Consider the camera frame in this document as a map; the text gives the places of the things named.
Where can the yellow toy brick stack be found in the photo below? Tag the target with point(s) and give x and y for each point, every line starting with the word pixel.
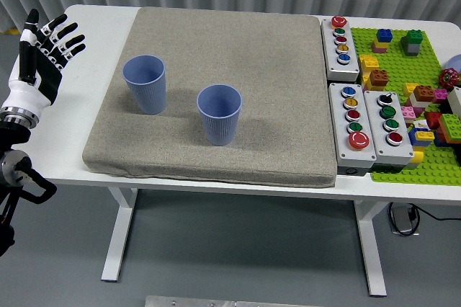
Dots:
pixel 367 62

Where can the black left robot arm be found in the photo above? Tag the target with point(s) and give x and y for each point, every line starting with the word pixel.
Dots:
pixel 11 134

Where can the red toy brick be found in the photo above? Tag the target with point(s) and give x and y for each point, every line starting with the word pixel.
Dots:
pixel 432 119

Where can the green toy brick baseplate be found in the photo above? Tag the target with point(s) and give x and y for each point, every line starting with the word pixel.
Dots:
pixel 396 65

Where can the grey four-button box, black knob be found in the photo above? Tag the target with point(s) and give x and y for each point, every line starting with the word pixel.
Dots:
pixel 400 152

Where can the small yellow toy brick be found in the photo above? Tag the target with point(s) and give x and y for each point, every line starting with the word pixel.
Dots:
pixel 410 89

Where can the large green toy brick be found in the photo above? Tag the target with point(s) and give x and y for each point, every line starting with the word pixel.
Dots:
pixel 450 123

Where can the brown white brick stack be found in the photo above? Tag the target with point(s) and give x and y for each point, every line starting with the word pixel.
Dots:
pixel 423 92

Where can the pink toy brick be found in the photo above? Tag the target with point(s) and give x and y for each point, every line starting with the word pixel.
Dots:
pixel 407 112

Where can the blue yellow pink brick stack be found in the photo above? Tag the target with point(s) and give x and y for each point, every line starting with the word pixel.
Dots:
pixel 383 36

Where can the grey five-button box, small red stop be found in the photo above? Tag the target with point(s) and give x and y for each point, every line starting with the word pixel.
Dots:
pixel 351 66

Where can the green grey brick stack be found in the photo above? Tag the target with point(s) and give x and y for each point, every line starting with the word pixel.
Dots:
pixel 412 38

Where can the blue ribbed plastic cup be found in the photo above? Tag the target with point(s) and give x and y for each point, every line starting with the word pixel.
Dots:
pixel 219 123
pixel 147 94

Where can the grey-brown fabric mat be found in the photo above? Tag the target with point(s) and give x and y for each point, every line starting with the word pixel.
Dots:
pixel 252 69

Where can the pale blue bowl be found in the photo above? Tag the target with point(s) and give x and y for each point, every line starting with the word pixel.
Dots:
pixel 455 62

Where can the grey power adapter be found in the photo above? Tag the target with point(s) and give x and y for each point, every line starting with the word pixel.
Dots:
pixel 401 220

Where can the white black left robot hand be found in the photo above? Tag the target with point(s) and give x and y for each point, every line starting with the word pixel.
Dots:
pixel 32 92

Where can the yellow white toy brick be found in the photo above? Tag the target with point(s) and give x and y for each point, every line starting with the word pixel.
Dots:
pixel 417 157

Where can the grey five-button box, large red stop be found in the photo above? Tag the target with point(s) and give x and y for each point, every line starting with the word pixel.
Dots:
pixel 360 157

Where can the brown toy brick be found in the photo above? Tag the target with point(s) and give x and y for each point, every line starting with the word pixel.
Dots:
pixel 378 77

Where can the white table leg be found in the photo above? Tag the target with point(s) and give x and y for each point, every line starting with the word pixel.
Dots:
pixel 119 235
pixel 372 256

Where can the small magenta toy brick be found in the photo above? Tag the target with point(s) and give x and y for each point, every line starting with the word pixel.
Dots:
pixel 440 96

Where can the white box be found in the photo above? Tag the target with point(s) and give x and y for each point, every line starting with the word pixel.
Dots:
pixel 455 99

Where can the red valve wheel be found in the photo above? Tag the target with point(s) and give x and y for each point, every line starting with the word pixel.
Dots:
pixel 448 78

